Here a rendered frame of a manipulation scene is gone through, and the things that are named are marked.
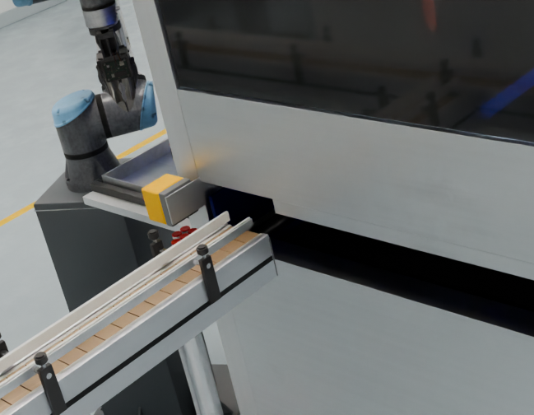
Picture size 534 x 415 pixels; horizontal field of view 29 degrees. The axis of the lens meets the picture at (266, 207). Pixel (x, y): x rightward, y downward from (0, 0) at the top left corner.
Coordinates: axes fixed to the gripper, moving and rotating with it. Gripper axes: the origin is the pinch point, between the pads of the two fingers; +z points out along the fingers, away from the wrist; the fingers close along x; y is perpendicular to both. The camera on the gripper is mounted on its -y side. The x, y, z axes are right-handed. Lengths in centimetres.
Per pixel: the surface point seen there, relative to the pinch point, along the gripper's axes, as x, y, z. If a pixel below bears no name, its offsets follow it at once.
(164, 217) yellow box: 3.9, 47.6, 7.4
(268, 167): 25, 60, -3
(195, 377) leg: 3, 66, 32
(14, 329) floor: -65, -96, 105
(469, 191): 51, 93, -7
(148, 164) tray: 1.1, -3.0, 16.9
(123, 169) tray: -4.6, 1.3, 14.9
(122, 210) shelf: -6.2, 17.6, 17.6
